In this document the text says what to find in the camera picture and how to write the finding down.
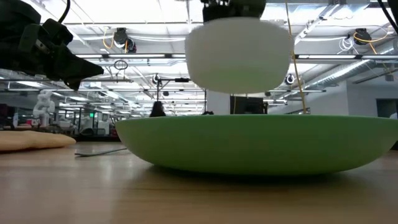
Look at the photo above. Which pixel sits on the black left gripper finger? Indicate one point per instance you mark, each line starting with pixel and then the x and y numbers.
pixel 77 68
pixel 74 84

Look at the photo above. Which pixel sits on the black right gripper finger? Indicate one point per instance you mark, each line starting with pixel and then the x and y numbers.
pixel 230 14

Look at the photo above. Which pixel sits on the white bowl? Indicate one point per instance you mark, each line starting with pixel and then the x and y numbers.
pixel 239 56

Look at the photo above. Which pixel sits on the green plate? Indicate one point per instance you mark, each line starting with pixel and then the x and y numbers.
pixel 258 146

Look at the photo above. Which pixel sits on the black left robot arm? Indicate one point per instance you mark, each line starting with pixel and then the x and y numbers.
pixel 15 11

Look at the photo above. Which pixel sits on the red box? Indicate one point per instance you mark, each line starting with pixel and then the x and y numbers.
pixel 32 122

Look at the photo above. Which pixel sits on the long ceiling light bar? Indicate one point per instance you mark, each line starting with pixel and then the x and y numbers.
pixel 136 56

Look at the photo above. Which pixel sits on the tan cloth napkin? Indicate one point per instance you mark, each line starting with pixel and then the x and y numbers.
pixel 31 140

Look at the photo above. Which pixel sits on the thin dark metal utensil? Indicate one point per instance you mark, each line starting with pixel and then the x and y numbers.
pixel 99 152

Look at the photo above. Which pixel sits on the small black ceiling reel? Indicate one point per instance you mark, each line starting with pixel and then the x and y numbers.
pixel 155 79
pixel 289 79

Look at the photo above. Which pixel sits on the white building column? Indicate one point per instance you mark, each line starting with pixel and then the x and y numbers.
pixel 217 104

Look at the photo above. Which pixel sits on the black monitor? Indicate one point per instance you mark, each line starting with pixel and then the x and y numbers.
pixel 248 105

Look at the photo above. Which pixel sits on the person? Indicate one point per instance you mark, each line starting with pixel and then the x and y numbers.
pixel 394 115

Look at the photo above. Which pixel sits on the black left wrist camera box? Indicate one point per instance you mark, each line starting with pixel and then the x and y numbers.
pixel 49 32

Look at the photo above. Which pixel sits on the black metal stand frame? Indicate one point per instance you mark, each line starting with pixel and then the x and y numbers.
pixel 157 93

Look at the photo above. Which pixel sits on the silver ventilation duct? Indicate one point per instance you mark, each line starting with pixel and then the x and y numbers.
pixel 342 73

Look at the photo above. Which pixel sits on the dark wall window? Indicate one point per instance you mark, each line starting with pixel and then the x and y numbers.
pixel 385 107

